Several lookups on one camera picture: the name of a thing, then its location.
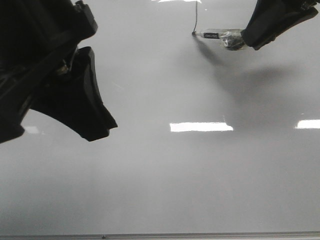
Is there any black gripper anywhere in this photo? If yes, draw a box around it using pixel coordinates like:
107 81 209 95
0 0 118 143

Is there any white whiteboard with metal frame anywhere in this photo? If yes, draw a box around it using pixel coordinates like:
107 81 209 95
0 0 320 235

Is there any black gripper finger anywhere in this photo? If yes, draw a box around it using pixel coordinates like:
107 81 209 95
241 0 319 51

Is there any black whiteboard marker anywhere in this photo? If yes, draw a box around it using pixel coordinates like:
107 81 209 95
191 28 248 51

